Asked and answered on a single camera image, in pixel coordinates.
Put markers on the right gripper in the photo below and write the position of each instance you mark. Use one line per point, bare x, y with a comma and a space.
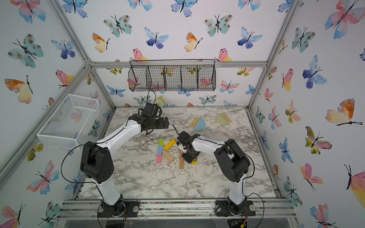
187, 159

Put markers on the white potted artificial plant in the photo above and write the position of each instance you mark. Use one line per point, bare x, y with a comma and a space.
160, 101

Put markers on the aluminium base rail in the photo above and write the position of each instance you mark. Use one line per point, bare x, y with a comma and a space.
266, 208

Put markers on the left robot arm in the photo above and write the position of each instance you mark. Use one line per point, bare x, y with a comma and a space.
97, 157

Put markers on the natural wood block bottom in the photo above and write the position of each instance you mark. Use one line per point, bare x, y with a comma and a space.
181, 163

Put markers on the pink block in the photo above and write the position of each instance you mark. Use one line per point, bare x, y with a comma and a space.
159, 159

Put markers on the black wire wall basket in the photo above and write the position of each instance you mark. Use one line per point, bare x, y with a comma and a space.
172, 75

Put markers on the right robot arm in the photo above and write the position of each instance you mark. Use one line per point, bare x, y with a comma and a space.
234, 164

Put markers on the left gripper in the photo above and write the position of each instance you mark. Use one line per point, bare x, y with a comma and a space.
161, 126

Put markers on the natural wood block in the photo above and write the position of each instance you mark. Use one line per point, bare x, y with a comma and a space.
181, 154
181, 163
167, 156

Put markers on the white mesh wall basket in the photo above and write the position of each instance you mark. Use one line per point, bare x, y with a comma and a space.
70, 121

